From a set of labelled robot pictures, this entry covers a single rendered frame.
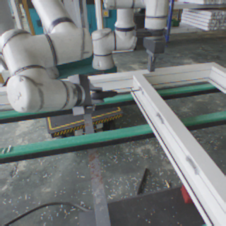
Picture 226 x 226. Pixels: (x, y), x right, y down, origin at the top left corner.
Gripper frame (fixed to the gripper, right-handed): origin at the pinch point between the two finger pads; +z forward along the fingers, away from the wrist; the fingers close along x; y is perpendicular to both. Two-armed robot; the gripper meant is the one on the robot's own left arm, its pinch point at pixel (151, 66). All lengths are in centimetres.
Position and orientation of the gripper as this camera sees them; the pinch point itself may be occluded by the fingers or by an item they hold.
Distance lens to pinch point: 86.3
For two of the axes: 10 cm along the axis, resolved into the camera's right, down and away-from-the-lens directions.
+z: 0.3, 8.0, 6.0
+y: 9.8, -1.5, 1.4
